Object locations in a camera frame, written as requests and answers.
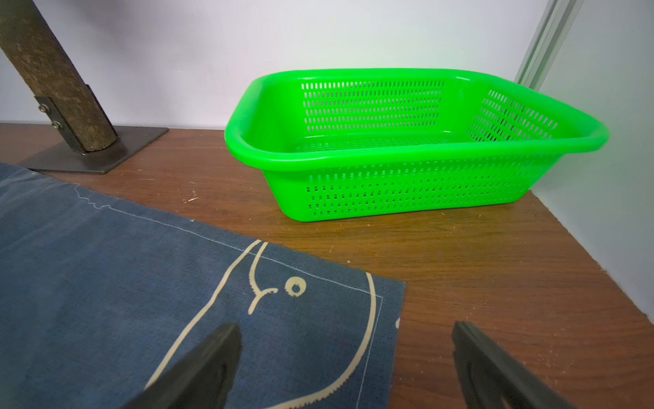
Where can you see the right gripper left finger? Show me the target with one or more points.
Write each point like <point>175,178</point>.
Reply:
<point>203,378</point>

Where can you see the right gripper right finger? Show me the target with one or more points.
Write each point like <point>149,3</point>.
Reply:
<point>491,378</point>

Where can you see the blue fish-print pillowcase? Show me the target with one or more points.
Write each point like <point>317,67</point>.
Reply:
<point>100,297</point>

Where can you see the green plastic basket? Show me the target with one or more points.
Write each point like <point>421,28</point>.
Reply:
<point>342,143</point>

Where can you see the pink cherry blossom tree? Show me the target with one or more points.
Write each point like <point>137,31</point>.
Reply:
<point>91,143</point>

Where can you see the aluminium frame corner post right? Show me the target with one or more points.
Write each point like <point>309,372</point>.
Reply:
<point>557,20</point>

